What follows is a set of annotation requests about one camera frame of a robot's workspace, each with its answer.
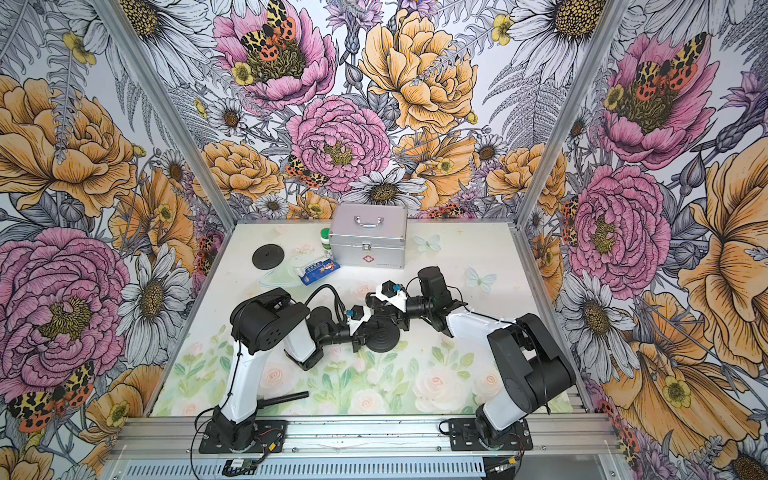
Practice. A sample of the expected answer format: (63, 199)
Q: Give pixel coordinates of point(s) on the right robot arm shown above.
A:
(533, 368)

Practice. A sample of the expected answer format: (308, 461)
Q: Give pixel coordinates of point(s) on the small circuit board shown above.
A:
(239, 467)

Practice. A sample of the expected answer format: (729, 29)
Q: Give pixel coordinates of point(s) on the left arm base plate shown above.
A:
(250, 436)

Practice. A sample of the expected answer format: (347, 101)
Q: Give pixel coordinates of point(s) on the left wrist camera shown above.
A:
(357, 316)

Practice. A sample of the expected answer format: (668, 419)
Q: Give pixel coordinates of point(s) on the black round stand base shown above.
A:
(380, 335)

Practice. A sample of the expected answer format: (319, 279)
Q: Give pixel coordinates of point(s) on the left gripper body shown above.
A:
(341, 334)

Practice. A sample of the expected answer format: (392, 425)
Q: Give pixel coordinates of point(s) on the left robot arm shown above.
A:
(260, 324)

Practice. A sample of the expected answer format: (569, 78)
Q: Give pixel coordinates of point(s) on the aluminium front rail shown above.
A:
(172, 438)

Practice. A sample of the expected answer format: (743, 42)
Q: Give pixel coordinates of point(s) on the black round base far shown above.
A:
(268, 256)

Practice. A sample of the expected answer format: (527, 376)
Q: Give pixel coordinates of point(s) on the green capped white bottle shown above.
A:
(325, 239)

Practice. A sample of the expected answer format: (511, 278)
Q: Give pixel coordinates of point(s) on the silver aluminium first aid case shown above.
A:
(369, 235)

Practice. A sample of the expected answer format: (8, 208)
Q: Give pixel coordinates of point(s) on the black microphone clip pole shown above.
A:
(379, 309)

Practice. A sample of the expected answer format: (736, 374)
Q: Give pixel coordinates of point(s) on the clear plastic bag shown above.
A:
(283, 276)

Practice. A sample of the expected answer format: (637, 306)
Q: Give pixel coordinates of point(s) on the black stand pole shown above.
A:
(268, 402)

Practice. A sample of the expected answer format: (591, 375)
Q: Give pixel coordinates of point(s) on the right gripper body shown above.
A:
(417, 307)

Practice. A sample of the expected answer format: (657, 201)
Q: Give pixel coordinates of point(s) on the blue snack packet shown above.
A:
(317, 270)

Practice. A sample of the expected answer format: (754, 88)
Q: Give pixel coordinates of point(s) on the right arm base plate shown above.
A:
(472, 435)

